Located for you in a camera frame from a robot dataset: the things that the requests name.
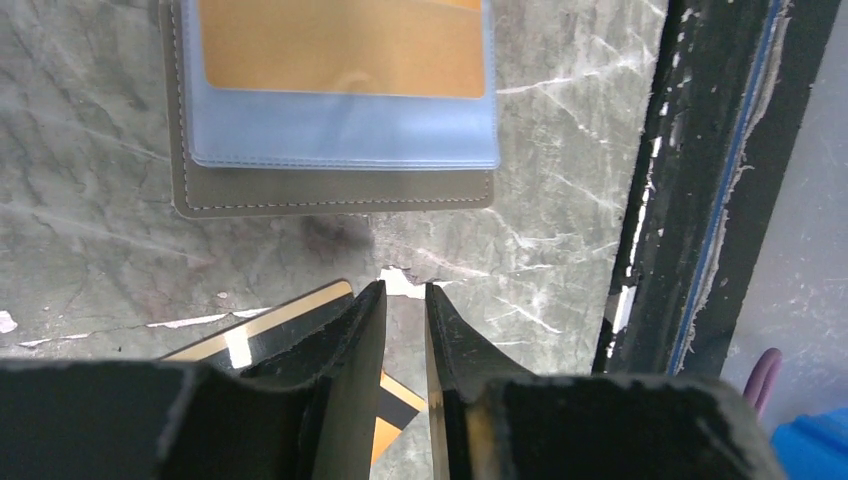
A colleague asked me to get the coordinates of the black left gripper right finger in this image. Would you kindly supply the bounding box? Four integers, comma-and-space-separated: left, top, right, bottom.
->
425, 284, 785, 479

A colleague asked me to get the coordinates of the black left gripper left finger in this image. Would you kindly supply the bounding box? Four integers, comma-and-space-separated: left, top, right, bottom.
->
1, 281, 386, 479

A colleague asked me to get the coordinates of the grey card holder blue lining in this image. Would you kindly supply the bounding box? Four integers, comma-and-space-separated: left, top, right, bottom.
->
159, 1, 500, 219

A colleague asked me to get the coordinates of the gold card black stripe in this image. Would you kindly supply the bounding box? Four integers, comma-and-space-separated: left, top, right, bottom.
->
195, 1, 485, 99

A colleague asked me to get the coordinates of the gold card under finger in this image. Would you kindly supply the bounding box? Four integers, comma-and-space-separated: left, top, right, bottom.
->
371, 370, 428, 465

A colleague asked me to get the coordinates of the gold card under holder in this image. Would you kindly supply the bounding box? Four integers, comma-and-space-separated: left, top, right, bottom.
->
161, 280, 354, 374

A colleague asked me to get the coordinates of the blue plastic bin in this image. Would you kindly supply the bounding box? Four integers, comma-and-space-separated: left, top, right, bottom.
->
771, 408, 847, 480

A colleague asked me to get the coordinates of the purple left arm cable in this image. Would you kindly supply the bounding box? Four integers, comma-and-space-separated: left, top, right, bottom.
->
741, 347, 784, 419

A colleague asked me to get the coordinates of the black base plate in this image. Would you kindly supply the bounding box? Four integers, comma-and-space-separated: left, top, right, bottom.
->
592, 0, 841, 377

